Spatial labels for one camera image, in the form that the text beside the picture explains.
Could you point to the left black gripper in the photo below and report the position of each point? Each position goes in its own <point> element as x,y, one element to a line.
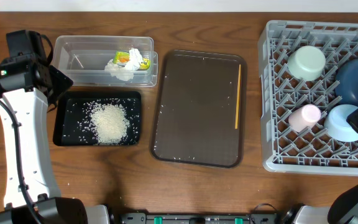
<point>59,82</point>

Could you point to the black waste tray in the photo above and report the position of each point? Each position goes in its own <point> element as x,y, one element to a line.
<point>73,137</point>

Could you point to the wooden chopstick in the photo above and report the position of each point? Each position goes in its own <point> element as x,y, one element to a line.
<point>238,93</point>

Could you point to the white tissue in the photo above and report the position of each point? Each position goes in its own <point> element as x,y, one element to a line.
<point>124,73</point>
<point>135,60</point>

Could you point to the clear plastic bin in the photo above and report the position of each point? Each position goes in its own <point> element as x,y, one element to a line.
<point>83,58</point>

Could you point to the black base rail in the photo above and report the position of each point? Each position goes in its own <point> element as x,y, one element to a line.
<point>143,218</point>

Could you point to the light blue small plate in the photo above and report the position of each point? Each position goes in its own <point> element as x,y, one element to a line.
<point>337,125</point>

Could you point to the dark brown serving tray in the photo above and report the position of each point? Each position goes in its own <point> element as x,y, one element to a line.
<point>196,110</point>

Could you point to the yellow green snack wrapper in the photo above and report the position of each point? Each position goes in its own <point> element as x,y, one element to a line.
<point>121,58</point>

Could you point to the pink cup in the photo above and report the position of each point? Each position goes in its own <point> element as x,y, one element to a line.
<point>305,117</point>

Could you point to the pile of white rice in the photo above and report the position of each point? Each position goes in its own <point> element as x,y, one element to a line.
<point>109,123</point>

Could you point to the mint green bowl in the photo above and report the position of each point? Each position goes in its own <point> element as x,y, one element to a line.
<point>306,63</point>

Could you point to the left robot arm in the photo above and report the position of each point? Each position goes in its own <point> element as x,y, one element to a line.
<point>28,85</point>

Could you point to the dark blue plate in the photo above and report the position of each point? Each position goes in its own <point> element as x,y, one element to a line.
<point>357,81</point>

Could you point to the grey dishwasher rack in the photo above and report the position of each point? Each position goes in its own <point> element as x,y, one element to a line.
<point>312,150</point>

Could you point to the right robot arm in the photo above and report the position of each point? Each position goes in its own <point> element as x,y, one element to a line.
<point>344,210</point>

